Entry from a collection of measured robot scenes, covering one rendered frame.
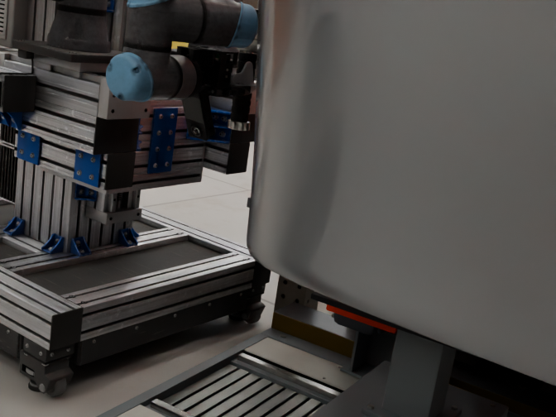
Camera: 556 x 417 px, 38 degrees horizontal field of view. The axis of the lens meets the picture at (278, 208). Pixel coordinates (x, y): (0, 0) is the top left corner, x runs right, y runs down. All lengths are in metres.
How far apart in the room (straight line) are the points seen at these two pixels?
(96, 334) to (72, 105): 0.56
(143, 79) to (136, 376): 1.09
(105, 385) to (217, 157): 0.70
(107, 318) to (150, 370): 0.24
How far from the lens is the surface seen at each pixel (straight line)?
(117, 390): 2.12
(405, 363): 1.65
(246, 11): 1.37
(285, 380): 2.12
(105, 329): 2.08
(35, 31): 2.40
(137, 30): 1.30
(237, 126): 1.57
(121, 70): 1.29
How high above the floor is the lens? 1.00
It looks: 14 degrees down
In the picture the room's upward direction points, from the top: 9 degrees clockwise
